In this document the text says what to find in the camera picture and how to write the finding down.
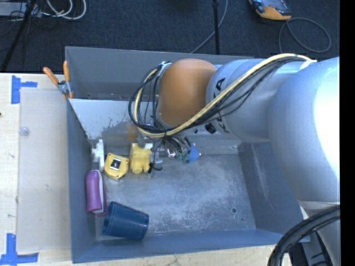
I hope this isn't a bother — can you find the yellow toy block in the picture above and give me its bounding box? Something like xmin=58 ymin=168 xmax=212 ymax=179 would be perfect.
xmin=128 ymin=142 xmax=153 ymax=175

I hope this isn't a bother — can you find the yellow tape measure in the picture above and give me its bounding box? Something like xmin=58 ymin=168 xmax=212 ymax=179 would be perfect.
xmin=103 ymin=152 xmax=130 ymax=181

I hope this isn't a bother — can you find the white plastic piece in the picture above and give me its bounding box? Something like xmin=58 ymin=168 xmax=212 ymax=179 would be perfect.
xmin=92 ymin=139 xmax=105 ymax=172

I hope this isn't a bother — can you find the grey metal bin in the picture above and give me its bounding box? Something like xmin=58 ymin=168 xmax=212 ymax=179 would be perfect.
xmin=64 ymin=45 xmax=310 ymax=264

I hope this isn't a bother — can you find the dark blue ribbed cup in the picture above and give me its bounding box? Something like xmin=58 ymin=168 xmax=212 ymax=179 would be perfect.
xmin=102 ymin=201 xmax=150 ymax=241

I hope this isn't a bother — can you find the pale wood flat board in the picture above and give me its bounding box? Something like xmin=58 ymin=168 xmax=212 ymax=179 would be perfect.
xmin=16 ymin=88 xmax=73 ymax=254

